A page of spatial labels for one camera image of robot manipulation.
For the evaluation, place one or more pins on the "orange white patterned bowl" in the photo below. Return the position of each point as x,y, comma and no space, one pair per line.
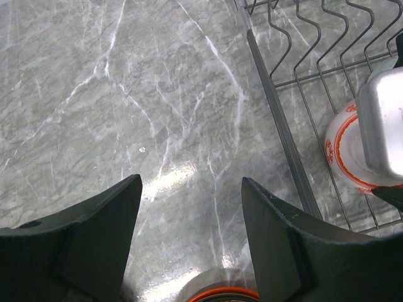
344,152

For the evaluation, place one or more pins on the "orange plastic plate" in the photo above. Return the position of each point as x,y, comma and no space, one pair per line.
226,293

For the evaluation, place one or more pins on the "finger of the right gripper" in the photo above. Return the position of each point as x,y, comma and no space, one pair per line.
391,195

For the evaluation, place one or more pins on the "black wire dish rack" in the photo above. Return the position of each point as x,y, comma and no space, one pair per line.
313,57

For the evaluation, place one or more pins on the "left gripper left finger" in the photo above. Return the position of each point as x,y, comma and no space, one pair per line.
84,246

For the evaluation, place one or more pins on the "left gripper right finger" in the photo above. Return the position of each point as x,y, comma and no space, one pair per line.
297,257

